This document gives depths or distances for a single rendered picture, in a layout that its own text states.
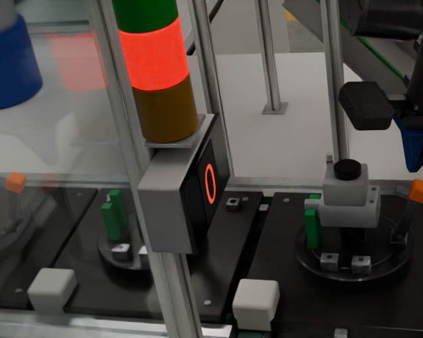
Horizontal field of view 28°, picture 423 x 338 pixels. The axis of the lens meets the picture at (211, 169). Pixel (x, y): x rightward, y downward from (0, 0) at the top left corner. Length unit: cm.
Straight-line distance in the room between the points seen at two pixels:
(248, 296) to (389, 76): 36
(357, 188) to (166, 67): 33
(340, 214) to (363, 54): 25
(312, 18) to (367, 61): 9
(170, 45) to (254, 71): 102
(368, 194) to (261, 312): 18
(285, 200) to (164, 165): 41
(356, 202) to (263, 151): 50
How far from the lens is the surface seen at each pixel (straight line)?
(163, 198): 69
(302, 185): 115
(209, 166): 74
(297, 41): 379
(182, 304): 83
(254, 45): 248
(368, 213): 95
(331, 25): 107
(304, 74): 164
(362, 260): 95
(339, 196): 94
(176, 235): 71
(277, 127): 148
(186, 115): 70
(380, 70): 112
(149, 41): 66
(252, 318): 94
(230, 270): 101
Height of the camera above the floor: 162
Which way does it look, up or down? 33 degrees down
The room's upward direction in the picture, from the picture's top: 10 degrees counter-clockwise
